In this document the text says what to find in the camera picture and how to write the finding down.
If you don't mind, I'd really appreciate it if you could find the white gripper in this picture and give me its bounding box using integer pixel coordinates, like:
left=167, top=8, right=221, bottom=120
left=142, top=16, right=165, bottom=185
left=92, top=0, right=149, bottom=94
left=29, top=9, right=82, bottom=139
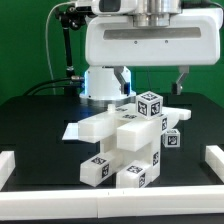
left=85, top=8, right=222, bottom=95

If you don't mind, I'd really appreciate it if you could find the white tagged cube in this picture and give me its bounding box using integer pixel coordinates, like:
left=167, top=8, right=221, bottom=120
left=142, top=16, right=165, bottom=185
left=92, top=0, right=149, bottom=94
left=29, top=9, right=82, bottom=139
left=162, top=129, right=180, bottom=148
left=136, top=91, right=163, bottom=119

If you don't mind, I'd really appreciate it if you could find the white chair back frame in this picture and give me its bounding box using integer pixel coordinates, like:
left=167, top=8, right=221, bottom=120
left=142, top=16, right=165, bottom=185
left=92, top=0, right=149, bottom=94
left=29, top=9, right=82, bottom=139
left=78, top=103, right=191, bottom=152

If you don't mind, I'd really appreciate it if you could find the white chair seat block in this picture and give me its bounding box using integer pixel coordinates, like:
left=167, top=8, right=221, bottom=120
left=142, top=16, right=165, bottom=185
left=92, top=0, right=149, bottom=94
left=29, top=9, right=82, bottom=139
left=100, top=136, right=161, bottom=174

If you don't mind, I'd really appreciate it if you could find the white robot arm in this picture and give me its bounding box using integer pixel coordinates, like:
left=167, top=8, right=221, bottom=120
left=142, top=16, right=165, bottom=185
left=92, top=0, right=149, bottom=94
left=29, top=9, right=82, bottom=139
left=81, top=0, right=224, bottom=101

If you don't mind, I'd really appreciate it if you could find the black cable bundle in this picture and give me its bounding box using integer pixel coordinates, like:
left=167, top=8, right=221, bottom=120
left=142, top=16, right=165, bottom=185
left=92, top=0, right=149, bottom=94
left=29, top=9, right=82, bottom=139
left=22, top=75, right=85, bottom=97

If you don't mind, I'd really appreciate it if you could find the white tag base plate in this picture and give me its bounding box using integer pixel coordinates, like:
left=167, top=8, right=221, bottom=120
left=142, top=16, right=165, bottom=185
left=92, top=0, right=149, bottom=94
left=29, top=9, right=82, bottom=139
left=62, top=123, right=78, bottom=141

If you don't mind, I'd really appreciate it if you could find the white right wall bar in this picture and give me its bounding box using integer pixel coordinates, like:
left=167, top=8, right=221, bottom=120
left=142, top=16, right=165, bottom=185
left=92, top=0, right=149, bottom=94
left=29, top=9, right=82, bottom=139
left=205, top=145, right=224, bottom=183

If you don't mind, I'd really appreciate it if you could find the white wall bar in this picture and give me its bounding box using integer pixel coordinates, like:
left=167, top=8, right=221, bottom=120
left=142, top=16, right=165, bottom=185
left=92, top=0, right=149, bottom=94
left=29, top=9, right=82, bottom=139
left=0, top=185, right=224, bottom=221
left=0, top=151, right=15, bottom=191
left=205, top=145, right=224, bottom=183

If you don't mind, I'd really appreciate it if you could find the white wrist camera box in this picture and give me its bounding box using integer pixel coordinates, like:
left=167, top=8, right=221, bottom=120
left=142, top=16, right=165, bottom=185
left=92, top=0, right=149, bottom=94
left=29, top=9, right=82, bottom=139
left=91, top=0, right=138, bottom=15

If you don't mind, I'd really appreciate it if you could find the black overhead camera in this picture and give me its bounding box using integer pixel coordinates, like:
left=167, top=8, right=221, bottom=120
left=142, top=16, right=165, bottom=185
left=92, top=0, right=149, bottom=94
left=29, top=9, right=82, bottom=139
left=70, top=0, right=92, bottom=14

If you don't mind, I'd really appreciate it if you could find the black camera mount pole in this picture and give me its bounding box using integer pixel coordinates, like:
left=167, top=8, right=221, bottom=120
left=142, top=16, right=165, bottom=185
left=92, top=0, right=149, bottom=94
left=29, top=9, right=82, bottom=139
left=54, top=6, right=88, bottom=98

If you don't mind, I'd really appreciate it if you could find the white front wall bar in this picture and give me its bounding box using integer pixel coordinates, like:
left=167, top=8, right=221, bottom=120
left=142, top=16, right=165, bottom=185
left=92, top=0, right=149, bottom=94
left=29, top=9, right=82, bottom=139
left=0, top=185, right=224, bottom=221

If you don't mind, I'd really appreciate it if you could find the white cable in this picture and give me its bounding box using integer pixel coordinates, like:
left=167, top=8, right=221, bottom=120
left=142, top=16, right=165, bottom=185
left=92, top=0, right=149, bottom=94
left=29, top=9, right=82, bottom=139
left=44, top=1, right=77, bottom=96

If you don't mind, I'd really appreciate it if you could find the white left wall bar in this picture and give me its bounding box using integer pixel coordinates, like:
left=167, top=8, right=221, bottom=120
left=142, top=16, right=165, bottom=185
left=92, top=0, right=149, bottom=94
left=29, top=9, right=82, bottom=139
left=0, top=151, right=15, bottom=191

